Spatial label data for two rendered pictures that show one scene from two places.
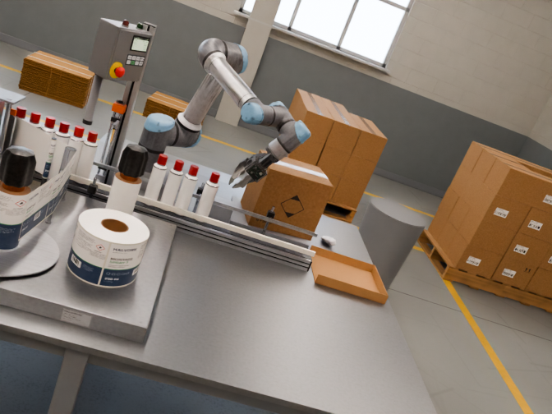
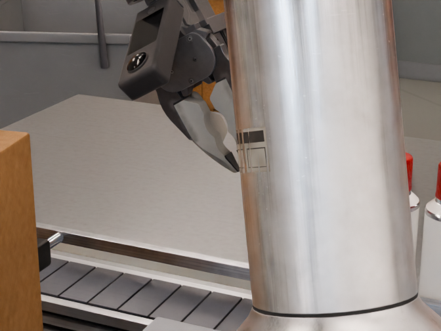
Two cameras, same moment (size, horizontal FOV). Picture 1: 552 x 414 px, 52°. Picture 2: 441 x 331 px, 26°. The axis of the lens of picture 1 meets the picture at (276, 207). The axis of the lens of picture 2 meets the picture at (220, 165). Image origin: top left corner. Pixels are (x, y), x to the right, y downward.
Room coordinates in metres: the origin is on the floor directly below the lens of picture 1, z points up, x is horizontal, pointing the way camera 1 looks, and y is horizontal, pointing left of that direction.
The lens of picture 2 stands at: (2.82, 0.69, 1.38)
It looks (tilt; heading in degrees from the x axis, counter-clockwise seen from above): 20 degrees down; 215
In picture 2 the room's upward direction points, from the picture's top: straight up
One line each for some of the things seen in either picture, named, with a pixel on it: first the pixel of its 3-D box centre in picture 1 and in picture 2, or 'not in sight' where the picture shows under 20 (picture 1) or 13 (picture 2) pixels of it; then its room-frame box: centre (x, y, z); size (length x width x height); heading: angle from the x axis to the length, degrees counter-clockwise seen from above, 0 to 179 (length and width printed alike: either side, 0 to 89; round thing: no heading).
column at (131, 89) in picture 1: (126, 109); not in sight; (2.11, 0.68, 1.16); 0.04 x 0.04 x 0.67; 10
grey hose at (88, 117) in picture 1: (94, 97); not in sight; (2.05, 0.79, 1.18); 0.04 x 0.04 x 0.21
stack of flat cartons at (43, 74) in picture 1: (60, 78); not in sight; (5.71, 2.58, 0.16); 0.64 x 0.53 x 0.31; 104
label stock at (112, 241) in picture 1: (108, 246); not in sight; (1.45, 0.41, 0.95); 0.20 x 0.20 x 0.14
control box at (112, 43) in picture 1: (121, 51); not in sight; (2.04, 0.73, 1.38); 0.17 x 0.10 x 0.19; 155
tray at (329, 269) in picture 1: (347, 273); not in sight; (2.16, -0.37, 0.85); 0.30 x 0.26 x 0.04; 100
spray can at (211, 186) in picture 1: (208, 196); not in sight; (2.04, 0.26, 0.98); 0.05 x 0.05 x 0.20
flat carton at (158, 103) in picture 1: (176, 112); not in sight; (6.40, 1.48, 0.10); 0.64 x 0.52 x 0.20; 97
